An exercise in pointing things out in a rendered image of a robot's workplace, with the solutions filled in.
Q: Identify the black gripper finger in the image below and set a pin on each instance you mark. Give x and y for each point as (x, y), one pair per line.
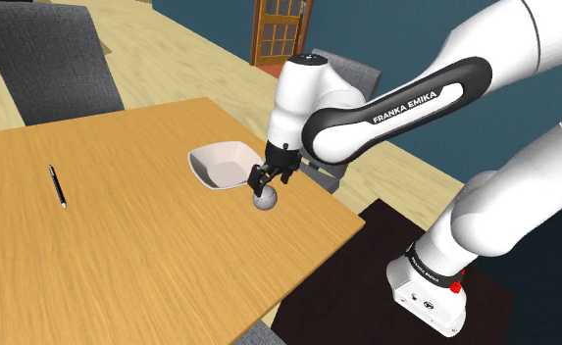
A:
(257, 179)
(287, 176)

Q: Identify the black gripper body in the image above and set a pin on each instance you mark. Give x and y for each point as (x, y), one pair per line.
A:
(280, 156)

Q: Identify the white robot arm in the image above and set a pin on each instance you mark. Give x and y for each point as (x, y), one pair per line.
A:
(491, 210)

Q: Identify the grey ball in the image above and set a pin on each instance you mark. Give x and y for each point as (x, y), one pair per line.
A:
(267, 201)

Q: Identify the white square bowl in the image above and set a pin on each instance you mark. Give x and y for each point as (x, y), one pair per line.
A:
(223, 165)

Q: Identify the grey fabric chair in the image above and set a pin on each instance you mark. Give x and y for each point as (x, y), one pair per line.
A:
(357, 74)
(259, 335)
(51, 62)

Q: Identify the wooden door with panes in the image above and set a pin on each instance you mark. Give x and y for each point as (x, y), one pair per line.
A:
(278, 31)

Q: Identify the dark robot stand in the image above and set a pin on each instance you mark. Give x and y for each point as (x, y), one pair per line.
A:
(347, 296)

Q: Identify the wooden table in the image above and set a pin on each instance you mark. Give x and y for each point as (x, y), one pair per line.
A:
(142, 248)

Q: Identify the dark blue pen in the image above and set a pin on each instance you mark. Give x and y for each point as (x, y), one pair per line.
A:
(57, 186)

